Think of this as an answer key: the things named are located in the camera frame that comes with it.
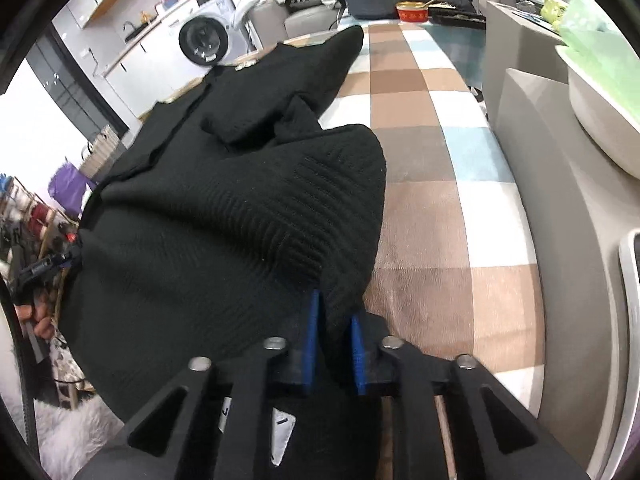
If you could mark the striped laundry basket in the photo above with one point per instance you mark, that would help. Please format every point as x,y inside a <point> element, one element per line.
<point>102,150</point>

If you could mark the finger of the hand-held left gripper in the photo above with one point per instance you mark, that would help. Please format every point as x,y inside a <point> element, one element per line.
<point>47,266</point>

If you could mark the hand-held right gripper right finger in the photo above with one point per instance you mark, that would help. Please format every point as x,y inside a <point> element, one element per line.
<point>358,355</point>

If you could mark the red instant noodle cup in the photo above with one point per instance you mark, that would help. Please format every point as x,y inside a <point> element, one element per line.
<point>412,11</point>

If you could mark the white washing machine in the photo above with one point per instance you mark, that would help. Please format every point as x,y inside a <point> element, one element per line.
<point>210,25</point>

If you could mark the person's left hand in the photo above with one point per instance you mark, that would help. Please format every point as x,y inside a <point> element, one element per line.
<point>37,320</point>

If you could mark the checked plush blanket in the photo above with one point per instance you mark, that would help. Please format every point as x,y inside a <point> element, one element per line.
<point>440,200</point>

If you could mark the white plastic basin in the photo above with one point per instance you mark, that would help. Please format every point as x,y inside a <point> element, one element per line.
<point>600,110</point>

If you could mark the black knit garment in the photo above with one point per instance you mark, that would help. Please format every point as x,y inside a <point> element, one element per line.
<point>210,220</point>

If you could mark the wooden shoe rack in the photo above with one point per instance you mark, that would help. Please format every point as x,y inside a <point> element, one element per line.
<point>30,220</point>

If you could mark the purple bag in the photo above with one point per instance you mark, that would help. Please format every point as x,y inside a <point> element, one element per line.
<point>67,187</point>

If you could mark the kitchen counter with faucet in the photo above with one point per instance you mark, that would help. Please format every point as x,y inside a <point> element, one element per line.
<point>132,30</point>

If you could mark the white fluffy rug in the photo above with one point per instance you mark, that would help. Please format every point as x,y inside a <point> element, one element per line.
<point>67,432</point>

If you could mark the green plastic bag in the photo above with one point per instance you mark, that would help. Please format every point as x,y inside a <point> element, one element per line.
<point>597,10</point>

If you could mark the green toy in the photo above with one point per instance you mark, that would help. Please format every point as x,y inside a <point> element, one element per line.
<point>550,7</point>

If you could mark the grey sofa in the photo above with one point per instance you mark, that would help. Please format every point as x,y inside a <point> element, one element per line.
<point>295,15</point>

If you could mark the grey side table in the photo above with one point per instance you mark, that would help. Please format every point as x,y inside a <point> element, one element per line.
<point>520,30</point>

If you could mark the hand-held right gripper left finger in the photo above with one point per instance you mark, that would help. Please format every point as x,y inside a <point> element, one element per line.
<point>312,340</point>

